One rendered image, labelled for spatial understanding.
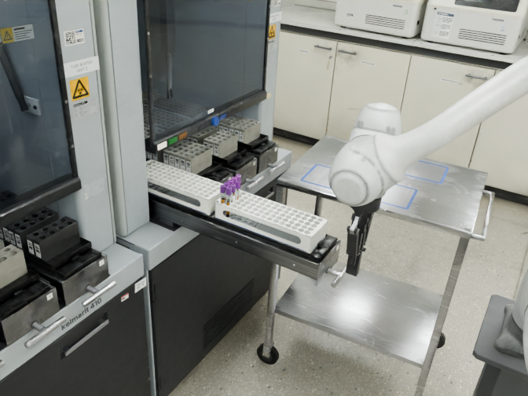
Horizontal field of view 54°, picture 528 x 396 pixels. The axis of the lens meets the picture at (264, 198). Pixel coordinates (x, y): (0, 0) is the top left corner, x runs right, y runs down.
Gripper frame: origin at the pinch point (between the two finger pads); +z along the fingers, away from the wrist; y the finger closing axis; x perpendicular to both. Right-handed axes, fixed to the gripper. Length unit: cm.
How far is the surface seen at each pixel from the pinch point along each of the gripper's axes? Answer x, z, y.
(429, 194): 6.7, -1.8, -45.2
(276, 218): -22.1, -5.5, 1.5
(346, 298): -14, 52, -48
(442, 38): -38, -14, -230
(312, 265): -8.3, 0.7, 6.7
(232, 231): -32.6, -0.2, 6.6
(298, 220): -16.5, -6.1, -0.4
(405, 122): -50, 44, -229
